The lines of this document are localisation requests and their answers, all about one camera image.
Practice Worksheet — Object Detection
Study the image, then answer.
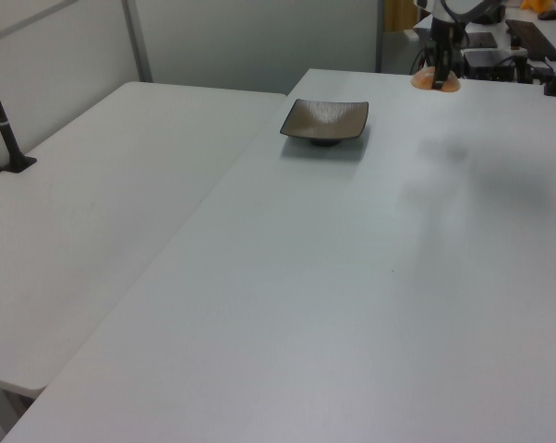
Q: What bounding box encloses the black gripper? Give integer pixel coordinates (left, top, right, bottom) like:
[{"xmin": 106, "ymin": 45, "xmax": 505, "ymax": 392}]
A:
[{"xmin": 426, "ymin": 17, "xmax": 466, "ymax": 91}]

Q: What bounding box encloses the sugared bread roll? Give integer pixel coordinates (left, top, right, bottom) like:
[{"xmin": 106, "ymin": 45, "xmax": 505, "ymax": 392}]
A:
[{"xmin": 410, "ymin": 66, "xmax": 463, "ymax": 93}]

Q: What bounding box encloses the square brown ceramic plate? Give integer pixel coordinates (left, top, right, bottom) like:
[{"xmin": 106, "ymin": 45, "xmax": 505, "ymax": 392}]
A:
[{"xmin": 279, "ymin": 98, "xmax": 370, "ymax": 149}]

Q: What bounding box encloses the black flat tablet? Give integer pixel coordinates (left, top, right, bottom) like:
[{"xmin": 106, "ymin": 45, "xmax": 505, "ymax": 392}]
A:
[{"xmin": 462, "ymin": 31, "xmax": 499, "ymax": 50}]

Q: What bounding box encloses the black electronics box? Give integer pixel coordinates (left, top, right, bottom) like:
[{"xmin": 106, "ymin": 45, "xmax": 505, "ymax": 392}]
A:
[{"xmin": 462, "ymin": 48, "xmax": 529, "ymax": 82}]

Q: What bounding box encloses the yellow wooden cabinet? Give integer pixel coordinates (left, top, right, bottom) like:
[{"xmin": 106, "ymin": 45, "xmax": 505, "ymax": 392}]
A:
[{"xmin": 383, "ymin": 0, "xmax": 420, "ymax": 33}]

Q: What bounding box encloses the black keyboard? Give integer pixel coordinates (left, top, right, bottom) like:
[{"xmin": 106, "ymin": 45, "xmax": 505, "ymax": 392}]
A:
[{"xmin": 504, "ymin": 18, "xmax": 556, "ymax": 62}]

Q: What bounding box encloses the grey partition frame post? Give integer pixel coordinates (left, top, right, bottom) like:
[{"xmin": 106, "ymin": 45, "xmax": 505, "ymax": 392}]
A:
[
  {"xmin": 374, "ymin": 0, "xmax": 386, "ymax": 74},
  {"xmin": 122, "ymin": 0, "xmax": 153, "ymax": 85}
]

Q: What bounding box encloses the black camera pole with base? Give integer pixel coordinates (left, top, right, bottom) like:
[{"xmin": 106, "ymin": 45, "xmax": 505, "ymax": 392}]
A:
[{"xmin": 0, "ymin": 47, "xmax": 38, "ymax": 174}]

